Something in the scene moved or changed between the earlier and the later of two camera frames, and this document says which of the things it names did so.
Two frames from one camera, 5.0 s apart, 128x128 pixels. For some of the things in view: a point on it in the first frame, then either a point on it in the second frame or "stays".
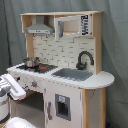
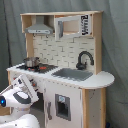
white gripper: x=17 y=92 → x=23 y=92
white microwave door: x=72 y=26 stays
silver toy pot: x=31 y=61 stays
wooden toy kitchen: x=62 y=75 stays
